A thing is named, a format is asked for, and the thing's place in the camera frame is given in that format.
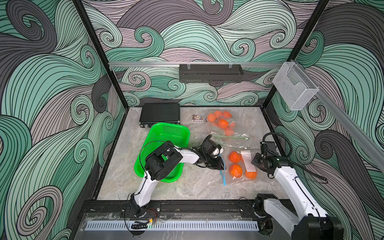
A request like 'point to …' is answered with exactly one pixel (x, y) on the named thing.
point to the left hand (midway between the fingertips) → (225, 167)
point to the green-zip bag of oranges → (222, 124)
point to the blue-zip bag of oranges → (238, 165)
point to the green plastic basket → (154, 133)
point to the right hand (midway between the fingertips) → (257, 161)
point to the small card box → (197, 118)
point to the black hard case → (152, 113)
